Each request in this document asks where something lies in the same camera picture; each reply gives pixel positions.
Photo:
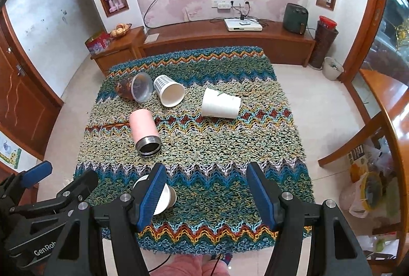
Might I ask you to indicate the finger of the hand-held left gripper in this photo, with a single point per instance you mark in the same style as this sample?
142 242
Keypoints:
81 185
39 172

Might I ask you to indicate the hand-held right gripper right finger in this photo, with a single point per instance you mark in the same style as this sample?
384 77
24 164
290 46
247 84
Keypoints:
260 196

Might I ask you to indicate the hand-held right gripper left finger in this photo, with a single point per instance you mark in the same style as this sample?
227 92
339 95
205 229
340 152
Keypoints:
152 196

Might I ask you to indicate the white cup with steel rim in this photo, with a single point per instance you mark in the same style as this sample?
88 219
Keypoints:
166 199

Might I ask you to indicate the pink steel thermos cup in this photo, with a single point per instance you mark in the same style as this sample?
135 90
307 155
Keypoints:
142 126

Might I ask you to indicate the white paper cup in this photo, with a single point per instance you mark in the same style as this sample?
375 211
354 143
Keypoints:
220 105

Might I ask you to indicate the brown clear plastic cup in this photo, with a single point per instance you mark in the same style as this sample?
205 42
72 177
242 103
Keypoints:
125 88

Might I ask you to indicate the checkered paper cup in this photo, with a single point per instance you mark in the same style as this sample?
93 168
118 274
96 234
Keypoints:
163 85

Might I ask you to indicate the person's right hand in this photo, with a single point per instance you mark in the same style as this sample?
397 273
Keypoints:
188 268

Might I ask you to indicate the zigzag knitted blanket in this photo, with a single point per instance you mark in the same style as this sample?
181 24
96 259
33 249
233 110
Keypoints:
207 143

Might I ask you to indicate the wooden door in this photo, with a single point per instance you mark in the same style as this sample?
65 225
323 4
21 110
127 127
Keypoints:
22 97

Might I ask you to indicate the clear plastic bag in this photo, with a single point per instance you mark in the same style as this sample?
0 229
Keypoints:
351 199

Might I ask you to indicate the yellow snack packet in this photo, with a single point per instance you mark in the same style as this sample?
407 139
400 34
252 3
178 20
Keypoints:
358 164

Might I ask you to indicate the small wooden side cabinet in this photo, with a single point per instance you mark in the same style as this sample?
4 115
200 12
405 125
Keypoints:
121 52

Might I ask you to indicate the pink gift box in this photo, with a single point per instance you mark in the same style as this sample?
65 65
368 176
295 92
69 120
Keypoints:
97 44

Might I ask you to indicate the white waste bin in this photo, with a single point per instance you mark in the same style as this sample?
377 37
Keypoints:
332 70

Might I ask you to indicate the sheet of paper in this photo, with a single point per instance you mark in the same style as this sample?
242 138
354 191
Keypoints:
152 38

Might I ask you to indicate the fruit basket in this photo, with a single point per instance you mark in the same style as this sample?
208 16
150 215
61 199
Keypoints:
120 31

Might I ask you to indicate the wooden television cabinet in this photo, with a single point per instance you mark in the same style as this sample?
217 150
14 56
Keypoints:
223 39

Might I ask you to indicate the tall dark woven basket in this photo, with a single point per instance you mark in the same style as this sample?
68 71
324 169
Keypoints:
322 46

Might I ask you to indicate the white set-top box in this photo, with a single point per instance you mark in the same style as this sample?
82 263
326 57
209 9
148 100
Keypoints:
239 26

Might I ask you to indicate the dark green air fryer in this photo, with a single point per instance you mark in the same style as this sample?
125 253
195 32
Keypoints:
295 19

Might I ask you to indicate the pink dumbbell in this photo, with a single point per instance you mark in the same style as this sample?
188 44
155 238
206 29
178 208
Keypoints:
120 0
111 3

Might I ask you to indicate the red lidded container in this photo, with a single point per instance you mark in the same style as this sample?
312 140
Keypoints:
327 22

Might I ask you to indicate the white wall power strip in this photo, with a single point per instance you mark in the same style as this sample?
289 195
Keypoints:
223 3

